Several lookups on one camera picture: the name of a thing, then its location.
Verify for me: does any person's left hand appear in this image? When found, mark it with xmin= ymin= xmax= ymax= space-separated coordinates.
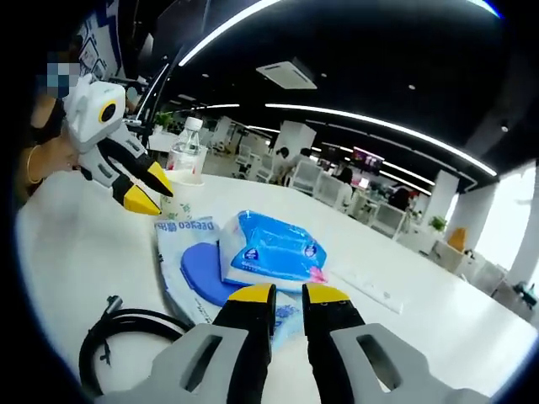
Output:
xmin=41 ymin=138 xmax=83 ymax=178

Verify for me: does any gold bracelet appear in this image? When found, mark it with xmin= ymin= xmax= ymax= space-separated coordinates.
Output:
xmin=26 ymin=145 xmax=44 ymax=185

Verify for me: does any red wall screen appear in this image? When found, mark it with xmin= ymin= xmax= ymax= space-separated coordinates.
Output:
xmin=352 ymin=146 xmax=385 ymax=169

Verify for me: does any long curved ceiling light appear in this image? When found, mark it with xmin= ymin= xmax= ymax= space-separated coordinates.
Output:
xmin=179 ymin=0 xmax=281 ymax=67

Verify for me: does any blue white wall notice board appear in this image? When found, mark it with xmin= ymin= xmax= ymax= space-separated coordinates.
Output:
xmin=77 ymin=0 xmax=125 ymax=81

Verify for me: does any curved ceiling light strip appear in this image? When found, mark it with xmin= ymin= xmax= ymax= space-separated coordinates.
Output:
xmin=264 ymin=103 xmax=498 ymax=177

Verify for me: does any black cable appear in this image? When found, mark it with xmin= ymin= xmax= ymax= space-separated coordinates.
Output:
xmin=77 ymin=295 xmax=197 ymax=399

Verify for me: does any clear plastic water bottle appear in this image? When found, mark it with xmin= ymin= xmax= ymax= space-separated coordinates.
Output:
xmin=167 ymin=116 xmax=210 ymax=176

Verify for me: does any orange bag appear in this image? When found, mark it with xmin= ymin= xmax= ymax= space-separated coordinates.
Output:
xmin=449 ymin=227 xmax=468 ymax=253

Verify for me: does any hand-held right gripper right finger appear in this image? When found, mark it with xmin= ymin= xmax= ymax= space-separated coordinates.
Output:
xmin=301 ymin=281 xmax=492 ymax=404

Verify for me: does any teal desk object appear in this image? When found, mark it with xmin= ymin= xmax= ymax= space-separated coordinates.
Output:
xmin=513 ymin=281 xmax=539 ymax=302

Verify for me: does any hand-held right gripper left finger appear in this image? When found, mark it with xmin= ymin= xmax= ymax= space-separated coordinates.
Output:
xmin=94 ymin=282 xmax=278 ymax=404

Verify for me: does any blue tissue pack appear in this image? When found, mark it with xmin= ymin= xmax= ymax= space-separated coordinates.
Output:
xmin=219 ymin=210 xmax=329 ymax=291

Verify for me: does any blue white packet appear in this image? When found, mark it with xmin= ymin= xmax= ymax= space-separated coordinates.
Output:
xmin=153 ymin=218 xmax=304 ymax=350

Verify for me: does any white pillar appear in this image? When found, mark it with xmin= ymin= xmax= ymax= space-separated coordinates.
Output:
xmin=435 ymin=169 xmax=461 ymax=220
xmin=275 ymin=120 xmax=317 ymax=157

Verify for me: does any white ceiling air conditioner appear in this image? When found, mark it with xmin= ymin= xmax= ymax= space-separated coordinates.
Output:
xmin=255 ymin=57 xmax=319 ymax=91

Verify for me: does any white paper cup green print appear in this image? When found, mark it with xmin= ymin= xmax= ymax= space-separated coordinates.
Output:
xmin=158 ymin=169 xmax=206 ymax=222

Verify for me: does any person's torso black top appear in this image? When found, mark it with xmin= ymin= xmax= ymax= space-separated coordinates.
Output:
xmin=24 ymin=94 xmax=71 ymax=146

